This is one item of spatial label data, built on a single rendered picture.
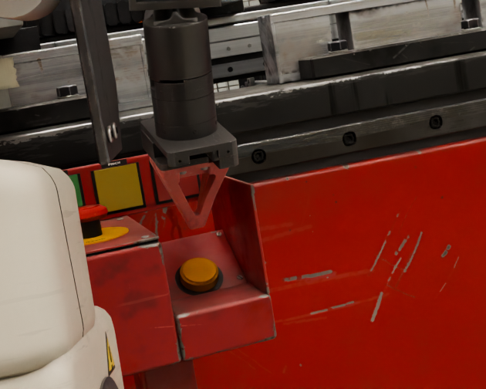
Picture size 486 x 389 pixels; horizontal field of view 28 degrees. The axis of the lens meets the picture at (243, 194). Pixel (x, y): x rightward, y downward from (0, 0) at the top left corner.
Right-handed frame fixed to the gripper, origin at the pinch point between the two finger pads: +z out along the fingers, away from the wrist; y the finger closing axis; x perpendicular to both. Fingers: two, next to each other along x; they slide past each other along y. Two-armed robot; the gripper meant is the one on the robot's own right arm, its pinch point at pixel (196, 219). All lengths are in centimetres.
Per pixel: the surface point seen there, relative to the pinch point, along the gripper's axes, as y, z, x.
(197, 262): 1.3, 5.2, 0.0
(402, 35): 37, -4, -42
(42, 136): 26.1, -2.3, 10.4
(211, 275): -0.8, 5.9, -0.8
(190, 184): 10.3, 0.7, -2.4
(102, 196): 10.5, 0.1, 7.0
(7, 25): 16.9, -17.6, 12.9
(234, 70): 62, 5, -25
